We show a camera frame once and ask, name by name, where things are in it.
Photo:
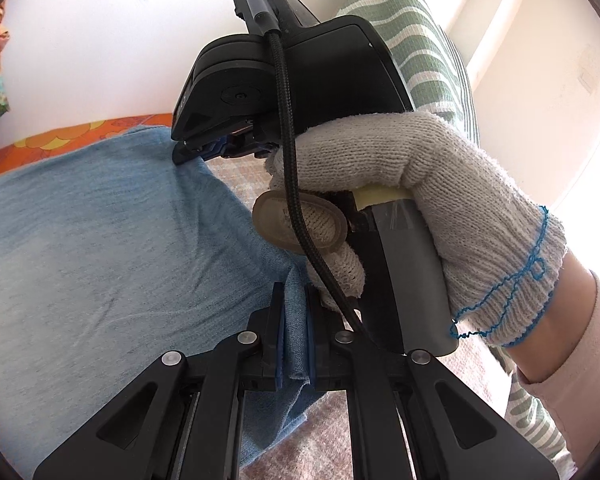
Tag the person's right hand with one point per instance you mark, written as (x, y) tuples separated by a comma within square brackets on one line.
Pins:
[(455, 185)]

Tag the green striped white cushion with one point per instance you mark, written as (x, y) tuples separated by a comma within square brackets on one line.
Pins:
[(410, 35)]

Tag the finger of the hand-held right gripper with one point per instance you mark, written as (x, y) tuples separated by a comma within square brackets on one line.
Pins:
[(215, 149), (267, 148)]

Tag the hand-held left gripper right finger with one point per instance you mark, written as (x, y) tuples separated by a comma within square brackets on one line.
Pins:
[(310, 335)]

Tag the person's right forearm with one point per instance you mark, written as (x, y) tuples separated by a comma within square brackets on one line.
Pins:
[(570, 320)]

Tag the orange floral bedsheet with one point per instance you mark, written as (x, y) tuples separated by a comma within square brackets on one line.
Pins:
[(55, 137)]

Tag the light blue denim pants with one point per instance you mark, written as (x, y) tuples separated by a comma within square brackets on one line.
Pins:
[(105, 235)]

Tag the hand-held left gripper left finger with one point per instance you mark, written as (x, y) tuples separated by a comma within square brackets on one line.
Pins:
[(279, 335)]

